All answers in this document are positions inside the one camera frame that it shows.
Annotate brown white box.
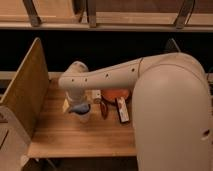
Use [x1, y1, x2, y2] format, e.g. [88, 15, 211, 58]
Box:
[116, 97, 130, 123]

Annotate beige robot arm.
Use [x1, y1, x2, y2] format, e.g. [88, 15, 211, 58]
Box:
[59, 52, 212, 171]

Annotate wooden shelf with brackets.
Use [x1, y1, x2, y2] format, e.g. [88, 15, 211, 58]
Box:
[0, 0, 213, 33]

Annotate right dark side panel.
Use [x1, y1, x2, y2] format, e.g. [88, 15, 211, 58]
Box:
[164, 38, 180, 53]

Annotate orange bowl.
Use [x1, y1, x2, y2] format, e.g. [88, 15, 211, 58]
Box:
[101, 89, 130, 103]

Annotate left wooden side panel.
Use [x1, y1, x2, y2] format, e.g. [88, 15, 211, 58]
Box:
[0, 38, 49, 142]

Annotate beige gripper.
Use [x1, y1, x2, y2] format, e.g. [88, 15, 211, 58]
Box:
[66, 61, 88, 106]

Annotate cup with blue sponge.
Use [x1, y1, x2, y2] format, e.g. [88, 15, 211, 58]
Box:
[69, 103, 91, 123]

